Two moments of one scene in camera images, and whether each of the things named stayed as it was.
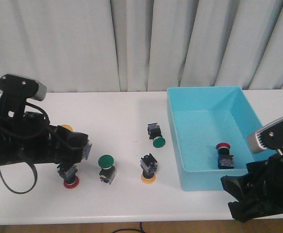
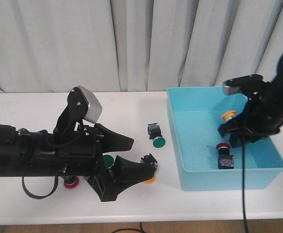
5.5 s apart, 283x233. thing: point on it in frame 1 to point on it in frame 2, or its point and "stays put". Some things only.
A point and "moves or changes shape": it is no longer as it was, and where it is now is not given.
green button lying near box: x=154 y=133 stays put
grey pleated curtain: x=140 y=45 stays put
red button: x=225 y=160 stays put
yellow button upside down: x=149 y=165 stays put
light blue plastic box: x=211 y=126 stays put
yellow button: x=87 y=146 moves or changes shape
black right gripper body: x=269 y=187 to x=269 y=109
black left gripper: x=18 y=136 to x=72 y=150
